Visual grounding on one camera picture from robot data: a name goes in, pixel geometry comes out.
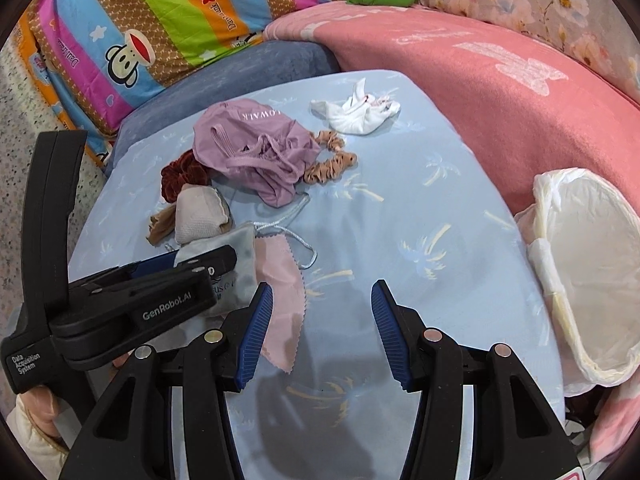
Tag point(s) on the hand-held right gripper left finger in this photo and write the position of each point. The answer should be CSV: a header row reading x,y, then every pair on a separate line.
x,y
255,335

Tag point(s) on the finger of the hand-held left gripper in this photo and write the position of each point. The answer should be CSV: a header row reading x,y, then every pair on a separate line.
x,y
152,265
165,305

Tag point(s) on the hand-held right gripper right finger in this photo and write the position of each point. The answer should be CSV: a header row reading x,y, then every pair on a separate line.
x,y
390,340

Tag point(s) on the grey fabric pouch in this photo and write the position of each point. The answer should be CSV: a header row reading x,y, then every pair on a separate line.
x,y
235,250

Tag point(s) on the person's left hand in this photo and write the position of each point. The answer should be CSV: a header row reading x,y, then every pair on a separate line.
x,y
42,410

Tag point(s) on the pink zigzag-edged cloth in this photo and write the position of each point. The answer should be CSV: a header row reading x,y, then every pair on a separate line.
x,y
280,290

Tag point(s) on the beige fabric pouch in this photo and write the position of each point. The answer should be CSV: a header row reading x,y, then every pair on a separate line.
x,y
200,215

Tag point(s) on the dark red scrunchie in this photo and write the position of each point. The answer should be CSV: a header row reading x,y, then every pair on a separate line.
x,y
180,172

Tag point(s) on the tan scrunchie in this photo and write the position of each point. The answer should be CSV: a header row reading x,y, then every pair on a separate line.
x,y
330,162

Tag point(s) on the blue-grey cushion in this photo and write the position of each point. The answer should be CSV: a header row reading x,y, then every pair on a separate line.
x,y
200,80

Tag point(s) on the colourful monkey print quilt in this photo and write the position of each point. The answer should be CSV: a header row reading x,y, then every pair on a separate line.
x,y
150,35

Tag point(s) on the white crumpled small cloth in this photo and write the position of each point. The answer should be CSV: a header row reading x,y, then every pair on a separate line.
x,y
357,112

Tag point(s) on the pink blanket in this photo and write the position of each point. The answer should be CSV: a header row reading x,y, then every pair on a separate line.
x,y
475,100

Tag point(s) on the floral print blanket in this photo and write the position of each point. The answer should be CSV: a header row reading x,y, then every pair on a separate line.
x,y
540,0

